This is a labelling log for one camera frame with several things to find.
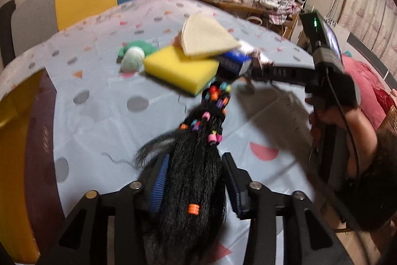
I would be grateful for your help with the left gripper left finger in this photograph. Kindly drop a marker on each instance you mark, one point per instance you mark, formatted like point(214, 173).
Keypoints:
point(159, 185)

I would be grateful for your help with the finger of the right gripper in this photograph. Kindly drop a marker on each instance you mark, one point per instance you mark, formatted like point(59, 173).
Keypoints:
point(269, 68)
point(290, 80)

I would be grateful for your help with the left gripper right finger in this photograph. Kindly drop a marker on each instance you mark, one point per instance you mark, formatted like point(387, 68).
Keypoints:
point(237, 181)

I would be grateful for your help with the blue tissue pack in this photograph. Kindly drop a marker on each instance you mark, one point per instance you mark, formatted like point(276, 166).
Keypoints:
point(233, 64)

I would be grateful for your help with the black beaded hair braid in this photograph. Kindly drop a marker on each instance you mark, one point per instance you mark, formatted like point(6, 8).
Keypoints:
point(194, 202)

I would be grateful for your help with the cream felt cloth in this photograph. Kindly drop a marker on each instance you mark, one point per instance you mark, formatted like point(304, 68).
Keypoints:
point(203, 36)

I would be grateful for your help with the yellow sponge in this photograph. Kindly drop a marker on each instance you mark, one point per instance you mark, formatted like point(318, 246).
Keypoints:
point(172, 66)

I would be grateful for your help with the green white bottle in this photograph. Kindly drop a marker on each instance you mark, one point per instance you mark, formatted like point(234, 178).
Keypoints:
point(132, 54)

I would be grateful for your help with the right hand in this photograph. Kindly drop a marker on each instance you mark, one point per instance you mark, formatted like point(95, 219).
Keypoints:
point(364, 135)

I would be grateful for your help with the pink cushion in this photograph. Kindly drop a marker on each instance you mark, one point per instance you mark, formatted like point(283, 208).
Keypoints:
point(376, 102)

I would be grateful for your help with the cluttered side table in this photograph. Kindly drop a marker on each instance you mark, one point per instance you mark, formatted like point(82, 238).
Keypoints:
point(280, 16)

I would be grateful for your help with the patterned white tablecloth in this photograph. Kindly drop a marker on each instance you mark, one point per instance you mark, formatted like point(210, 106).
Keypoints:
point(103, 116)

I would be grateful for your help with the gold metal tray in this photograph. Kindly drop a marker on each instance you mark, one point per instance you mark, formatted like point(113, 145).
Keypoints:
point(31, 211)

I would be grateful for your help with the black rolled mat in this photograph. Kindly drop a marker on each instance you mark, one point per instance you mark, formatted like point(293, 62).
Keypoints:
point(7, 49)

